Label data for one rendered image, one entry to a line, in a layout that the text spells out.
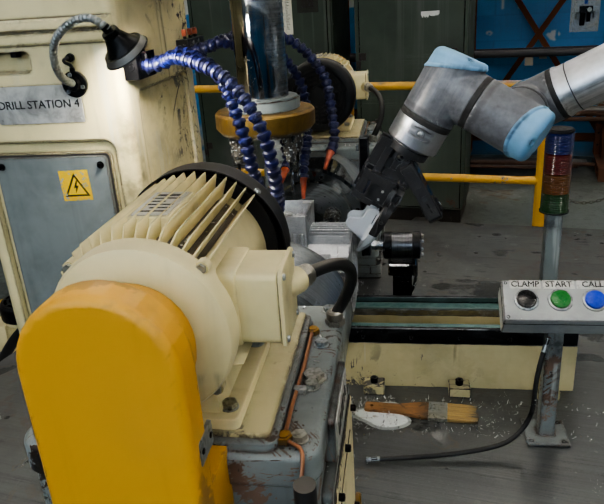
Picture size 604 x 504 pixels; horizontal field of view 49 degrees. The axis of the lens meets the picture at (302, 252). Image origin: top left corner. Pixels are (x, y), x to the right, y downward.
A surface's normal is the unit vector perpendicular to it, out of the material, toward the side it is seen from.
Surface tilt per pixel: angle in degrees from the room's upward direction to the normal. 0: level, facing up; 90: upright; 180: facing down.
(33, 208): 90
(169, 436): 90
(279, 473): 90
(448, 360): 90
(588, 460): 0
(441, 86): 80
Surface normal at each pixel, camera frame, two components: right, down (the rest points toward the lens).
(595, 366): -0.06, -0.93
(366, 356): -0.15, 0.38
